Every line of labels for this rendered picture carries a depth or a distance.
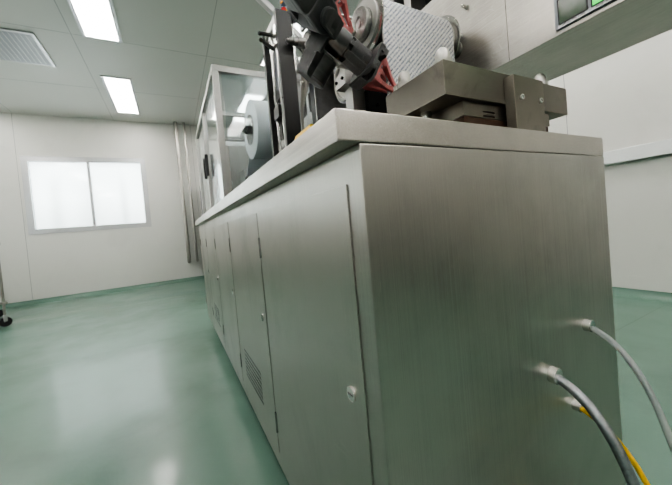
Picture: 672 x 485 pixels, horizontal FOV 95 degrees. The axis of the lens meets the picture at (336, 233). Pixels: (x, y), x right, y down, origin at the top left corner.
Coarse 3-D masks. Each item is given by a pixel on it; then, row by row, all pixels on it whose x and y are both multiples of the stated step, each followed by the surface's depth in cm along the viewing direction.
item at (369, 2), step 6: (366, 0) 74; (372, 0) 72; (366, 6) 75; (372, 6) 73; (372, 12) 73; (372, 18) 73; (372, 24) 73; (372, 30) 73; (372, 36) 74; (366, 42) 76; (378, 42) 75
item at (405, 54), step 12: (384, 36) 72; (396, 36) 73; (396, 48) 73; (408, 48) 75; (420, 48) 77; (432, 48) 79; (396, 60) 73; (408, 60) 75; (420, 60) 77; (432, 60) 79; (396, 72) 73; (408, 72) 75; (420, 72) 77; (396, 84) 73
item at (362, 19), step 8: (360, 8) 74; (368, 8) 73; (360, 16) 74; (368, 16) 73; (352, 24) 78; (360, 24) 75; (368, 24) 73; (360, 32) 75; (368, 32) 74; (360, 40) 76
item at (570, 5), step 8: (560, 0) 67; (568, 0) 66; (576, 0) 65; (584, 0) 64; (560, 8) 67; (568, 8) 66; (576, 8) 65; (584, 8) 64; (560, 16) 68; (568, 16) 66
